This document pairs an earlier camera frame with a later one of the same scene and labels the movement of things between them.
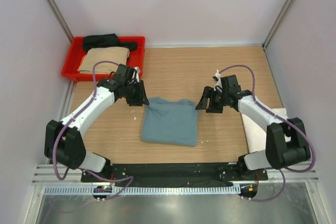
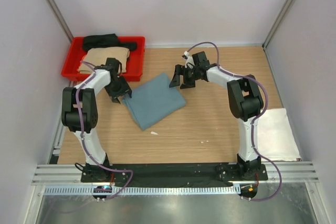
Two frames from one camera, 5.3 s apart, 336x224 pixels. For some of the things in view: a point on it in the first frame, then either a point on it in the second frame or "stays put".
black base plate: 177,173 stays put
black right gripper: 207,93 to 180,70
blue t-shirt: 174,122 to 153,99
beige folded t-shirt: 117,55 stays put
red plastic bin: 76,50 stays put
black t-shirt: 106,40 stays put
